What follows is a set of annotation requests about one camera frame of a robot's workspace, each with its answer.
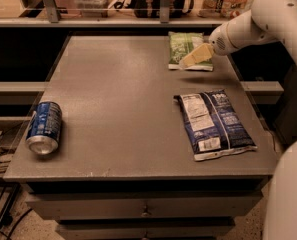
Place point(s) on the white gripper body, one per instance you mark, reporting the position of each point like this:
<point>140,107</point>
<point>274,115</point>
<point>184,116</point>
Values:
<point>220,42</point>

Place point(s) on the green jalapeno chip bag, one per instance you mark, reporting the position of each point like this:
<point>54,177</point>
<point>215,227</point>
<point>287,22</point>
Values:
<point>180,44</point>

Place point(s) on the blue pepsi can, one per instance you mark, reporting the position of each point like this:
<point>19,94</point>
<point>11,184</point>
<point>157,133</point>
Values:
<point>44,128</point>

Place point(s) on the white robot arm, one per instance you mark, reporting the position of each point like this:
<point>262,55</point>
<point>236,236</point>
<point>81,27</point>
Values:
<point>266,21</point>

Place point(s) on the colourful snack bag on shelf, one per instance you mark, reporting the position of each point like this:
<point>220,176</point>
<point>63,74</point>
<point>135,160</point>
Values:
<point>226,0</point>

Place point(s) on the blue chip bag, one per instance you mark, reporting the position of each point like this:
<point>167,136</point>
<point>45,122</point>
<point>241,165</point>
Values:
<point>212,125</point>

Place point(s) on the grey drawer cabinet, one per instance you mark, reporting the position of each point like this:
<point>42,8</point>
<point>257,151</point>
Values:
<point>123,146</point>

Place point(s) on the upper drawer knob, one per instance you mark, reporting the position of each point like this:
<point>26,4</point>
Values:
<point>146,213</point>

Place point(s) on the grey metal shelf rail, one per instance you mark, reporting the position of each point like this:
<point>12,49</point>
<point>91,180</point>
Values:
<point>66,14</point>

